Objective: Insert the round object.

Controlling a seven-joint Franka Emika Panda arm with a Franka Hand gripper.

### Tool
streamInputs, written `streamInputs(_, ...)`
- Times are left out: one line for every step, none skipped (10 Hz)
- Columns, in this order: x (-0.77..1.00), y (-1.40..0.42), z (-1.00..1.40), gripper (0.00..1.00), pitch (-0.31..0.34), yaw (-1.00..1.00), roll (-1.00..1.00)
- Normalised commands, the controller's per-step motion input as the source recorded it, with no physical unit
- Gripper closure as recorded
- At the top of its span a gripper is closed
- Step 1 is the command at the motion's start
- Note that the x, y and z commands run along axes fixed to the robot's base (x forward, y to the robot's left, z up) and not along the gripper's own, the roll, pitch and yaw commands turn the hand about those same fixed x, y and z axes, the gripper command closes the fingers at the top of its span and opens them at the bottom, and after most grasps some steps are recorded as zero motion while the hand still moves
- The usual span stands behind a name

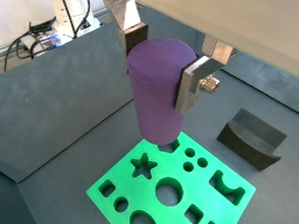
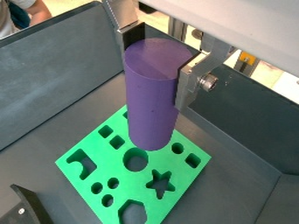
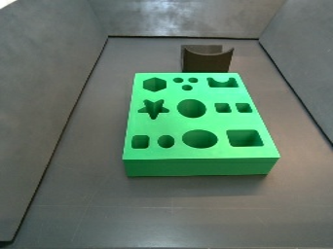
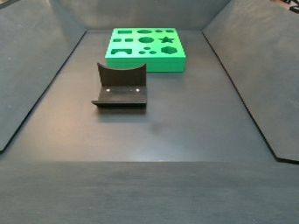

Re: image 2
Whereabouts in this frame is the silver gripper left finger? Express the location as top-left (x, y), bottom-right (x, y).
top-left (102, 0), bottom-right (146, 60)

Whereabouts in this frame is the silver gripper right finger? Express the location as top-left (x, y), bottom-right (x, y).
top-left (175, 34), bottom-right (231, 111)

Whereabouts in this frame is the purple cylinder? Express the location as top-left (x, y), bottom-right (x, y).
top-left (125, 38), bottom-right (193, 151)

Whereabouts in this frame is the grey tray bin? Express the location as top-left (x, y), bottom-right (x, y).
top-left (0, 3), bottom-right (299, 224)

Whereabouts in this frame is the person in background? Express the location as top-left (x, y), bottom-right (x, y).
top-left (0, 0), bottom-right (53, 39)

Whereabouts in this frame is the green shape sorter board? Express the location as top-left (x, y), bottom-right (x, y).
top-left (57, 108), bottom-right (211, 224)

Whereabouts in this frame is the black bracket corner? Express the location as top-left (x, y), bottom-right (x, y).
top-left (0, 184), bottom-right (54, 224)

